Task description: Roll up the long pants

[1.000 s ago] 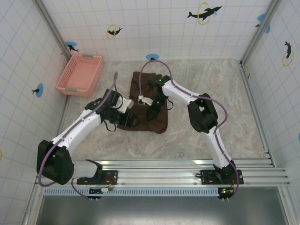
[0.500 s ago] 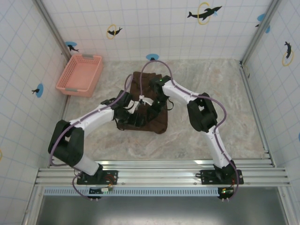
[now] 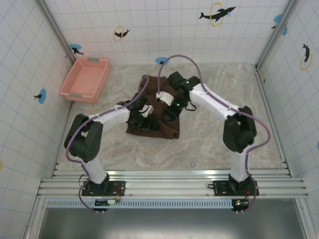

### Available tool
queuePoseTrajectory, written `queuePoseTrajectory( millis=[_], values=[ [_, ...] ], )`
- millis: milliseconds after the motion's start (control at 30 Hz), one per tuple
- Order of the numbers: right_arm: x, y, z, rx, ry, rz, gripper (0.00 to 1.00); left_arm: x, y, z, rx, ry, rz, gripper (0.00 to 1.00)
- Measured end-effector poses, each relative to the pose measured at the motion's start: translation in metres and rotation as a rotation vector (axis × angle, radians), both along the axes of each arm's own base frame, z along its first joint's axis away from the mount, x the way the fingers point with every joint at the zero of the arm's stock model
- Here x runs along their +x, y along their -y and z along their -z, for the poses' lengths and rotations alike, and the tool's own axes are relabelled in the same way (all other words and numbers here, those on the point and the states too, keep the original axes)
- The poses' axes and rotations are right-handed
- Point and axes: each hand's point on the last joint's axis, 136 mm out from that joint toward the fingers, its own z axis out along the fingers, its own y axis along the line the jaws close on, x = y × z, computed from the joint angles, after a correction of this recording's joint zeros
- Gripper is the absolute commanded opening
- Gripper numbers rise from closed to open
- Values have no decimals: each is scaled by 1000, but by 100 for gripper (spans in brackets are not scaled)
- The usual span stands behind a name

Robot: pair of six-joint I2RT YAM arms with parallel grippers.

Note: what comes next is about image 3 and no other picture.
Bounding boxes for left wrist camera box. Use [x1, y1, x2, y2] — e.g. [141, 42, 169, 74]
[139, 105, 154, 117]

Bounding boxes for pink plastic basket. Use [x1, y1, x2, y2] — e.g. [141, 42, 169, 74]
[59, 57, 111, 104]

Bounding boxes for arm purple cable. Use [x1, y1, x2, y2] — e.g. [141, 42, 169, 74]
[158, 54, 272, 214]
[65, 75, 150, 214]

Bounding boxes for blue circle seal sticker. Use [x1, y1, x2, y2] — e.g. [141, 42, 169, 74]
[33, 89, 47, 104]

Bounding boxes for brown long pants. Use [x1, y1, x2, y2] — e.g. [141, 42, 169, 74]
[125, 75, 180, 140]

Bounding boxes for aluminium corner post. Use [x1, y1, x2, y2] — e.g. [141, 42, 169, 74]
[255, 0, 301, 70]
[34, 0, 77, 64]

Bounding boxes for dolphin ring sticker upright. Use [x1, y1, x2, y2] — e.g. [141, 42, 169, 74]
[300, 43, 314, 71]

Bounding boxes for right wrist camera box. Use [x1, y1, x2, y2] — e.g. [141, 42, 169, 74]
[156, 91, 175, 106]

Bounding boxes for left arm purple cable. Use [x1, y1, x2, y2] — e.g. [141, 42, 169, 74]
[65, 75, 150, 214]

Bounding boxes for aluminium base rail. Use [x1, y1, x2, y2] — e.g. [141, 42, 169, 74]
[36, 169, 311, 200]

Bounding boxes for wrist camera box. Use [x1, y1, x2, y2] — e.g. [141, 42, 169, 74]
[139, 105, 154, 117]
[156, 91, 175, 106]

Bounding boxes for slotted cable duct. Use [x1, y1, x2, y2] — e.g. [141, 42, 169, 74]
[46, 198, 250, 209]

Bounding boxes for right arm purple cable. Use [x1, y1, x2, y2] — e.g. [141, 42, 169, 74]
[158, 54, 272, 214]

